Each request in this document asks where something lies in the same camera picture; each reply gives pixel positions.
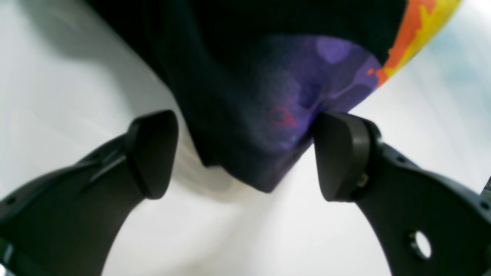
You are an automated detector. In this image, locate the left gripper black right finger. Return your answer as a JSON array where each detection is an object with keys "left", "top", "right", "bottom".
[{"left": 313, "top": 112, "right": 491, "bottom": 276}]

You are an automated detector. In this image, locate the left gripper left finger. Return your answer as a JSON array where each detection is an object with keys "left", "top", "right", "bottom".
[{"left": 0, "top": 110, "right": 178, "bottom": 276}]

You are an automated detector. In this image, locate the black T-shirt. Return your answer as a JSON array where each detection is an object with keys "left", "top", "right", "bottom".
[{"left": 88, "top": 0, "right": 461, "bottom": 193}]

